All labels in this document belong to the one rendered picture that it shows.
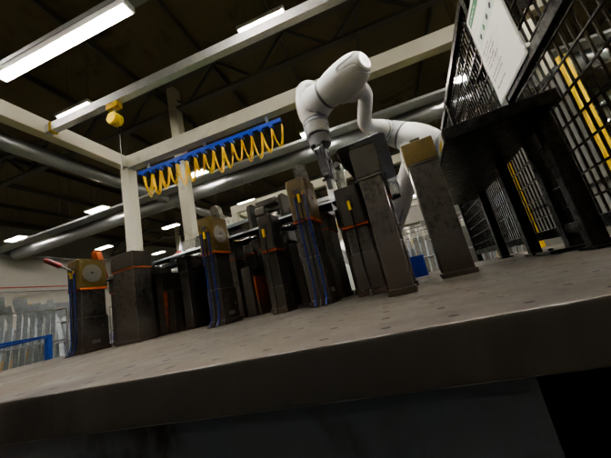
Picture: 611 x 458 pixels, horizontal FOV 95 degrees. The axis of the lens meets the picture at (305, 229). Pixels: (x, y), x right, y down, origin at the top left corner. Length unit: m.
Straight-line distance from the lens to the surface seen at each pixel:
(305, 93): 1.06
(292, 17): 3.37
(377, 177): 0.56
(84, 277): 1.42
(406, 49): 4.41
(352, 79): 0.97
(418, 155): 0.81
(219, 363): 0.26
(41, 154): 12.78
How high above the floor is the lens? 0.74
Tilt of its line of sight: 13 degrees up
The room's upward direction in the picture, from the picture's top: 13 degrees counter-clockwise
